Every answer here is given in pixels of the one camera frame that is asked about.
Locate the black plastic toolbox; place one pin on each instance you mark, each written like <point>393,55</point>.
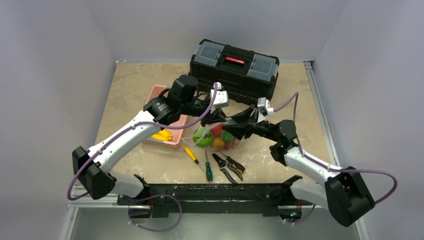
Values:
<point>245,74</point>

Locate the pink plastic basket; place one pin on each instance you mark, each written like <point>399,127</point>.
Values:
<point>177,135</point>

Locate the green toy melon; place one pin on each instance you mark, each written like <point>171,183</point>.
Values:
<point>203,138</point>

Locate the clear zip top bag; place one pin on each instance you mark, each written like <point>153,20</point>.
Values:
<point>188,139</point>

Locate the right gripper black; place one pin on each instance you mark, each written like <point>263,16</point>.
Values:
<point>252,120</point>

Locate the red toy bell pepper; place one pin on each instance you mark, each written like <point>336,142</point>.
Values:
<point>217,130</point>

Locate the green handled screwdriver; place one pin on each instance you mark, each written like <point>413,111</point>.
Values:
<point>208,171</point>

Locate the green toy bell pepper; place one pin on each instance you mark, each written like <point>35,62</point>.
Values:
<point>228,138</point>

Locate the black orange screwdriver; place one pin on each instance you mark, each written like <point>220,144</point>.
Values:
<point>239,167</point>

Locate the yellow toy banana upper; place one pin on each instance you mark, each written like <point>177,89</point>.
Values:
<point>166,134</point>

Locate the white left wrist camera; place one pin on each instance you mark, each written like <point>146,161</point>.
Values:
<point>218,96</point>

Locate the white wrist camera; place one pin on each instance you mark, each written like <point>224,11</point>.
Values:
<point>218,96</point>
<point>264,107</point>

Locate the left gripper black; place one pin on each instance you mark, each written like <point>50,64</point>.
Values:
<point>213,116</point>

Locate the orange toy fruit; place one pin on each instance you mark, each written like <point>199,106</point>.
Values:
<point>218,143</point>

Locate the yellow toy banana lower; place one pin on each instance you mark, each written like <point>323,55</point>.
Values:
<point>160,137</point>

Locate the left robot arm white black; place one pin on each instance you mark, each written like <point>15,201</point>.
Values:
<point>175,108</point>

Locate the yellow handled screwdriver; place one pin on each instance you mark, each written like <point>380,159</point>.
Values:
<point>193,157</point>

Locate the yellow toy banana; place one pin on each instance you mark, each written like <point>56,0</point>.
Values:
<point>166,134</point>
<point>160,137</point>

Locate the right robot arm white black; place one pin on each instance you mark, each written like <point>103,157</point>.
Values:
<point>342,191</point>

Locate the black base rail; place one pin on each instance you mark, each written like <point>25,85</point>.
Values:
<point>266,199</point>

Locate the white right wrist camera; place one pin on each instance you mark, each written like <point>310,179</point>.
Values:
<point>264,107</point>

